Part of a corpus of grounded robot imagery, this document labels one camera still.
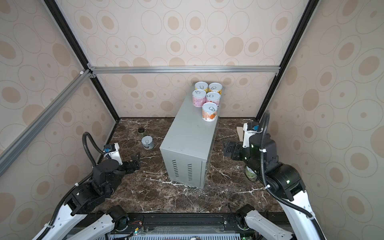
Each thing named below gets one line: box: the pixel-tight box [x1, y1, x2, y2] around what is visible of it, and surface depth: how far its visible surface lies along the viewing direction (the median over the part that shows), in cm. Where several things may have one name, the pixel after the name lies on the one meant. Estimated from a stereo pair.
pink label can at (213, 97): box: [205, 91, 221, 107], surface depth 77 cm
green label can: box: [245, 165, 258, 182], surface depth 89 cm
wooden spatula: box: [236, 126, 244, 142], surface depth 115 cm
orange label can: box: [208, 82, 223, 95], surface depth 82 cm
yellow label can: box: [194, 81, 209, 93], surface depth 83 cm
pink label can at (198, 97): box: [192, 89, 207, 108], surface depth 78 cm
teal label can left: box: [141, 135, 154, 150], surface depth 102 cm
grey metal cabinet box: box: [159, 86, 219, 190], surface depth 69 cm
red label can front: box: [202, 102, 218, 122], surface depth 71 cm
